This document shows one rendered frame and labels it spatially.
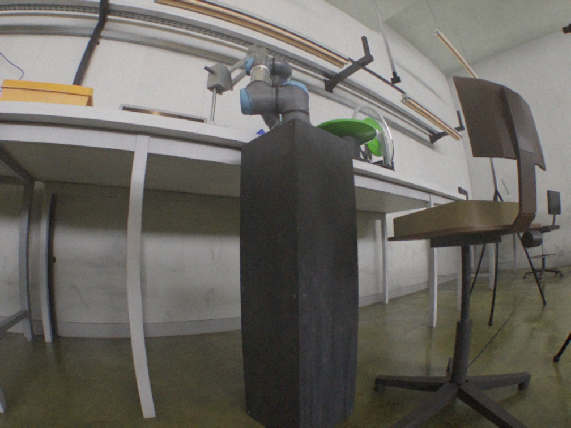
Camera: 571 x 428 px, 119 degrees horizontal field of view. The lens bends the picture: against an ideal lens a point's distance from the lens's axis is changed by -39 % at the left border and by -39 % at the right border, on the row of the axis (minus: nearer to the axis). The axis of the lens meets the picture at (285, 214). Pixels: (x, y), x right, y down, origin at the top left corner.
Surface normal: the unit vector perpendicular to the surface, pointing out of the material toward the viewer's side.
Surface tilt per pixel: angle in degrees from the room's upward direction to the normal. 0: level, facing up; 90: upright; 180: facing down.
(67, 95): 94
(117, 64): 90
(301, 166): 90
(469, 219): 90
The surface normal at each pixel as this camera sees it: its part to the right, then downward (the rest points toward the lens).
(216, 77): -0.47, -0.12
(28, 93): 0.59, -0.05
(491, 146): -0.18, -0.14
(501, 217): 0.11, -0.14
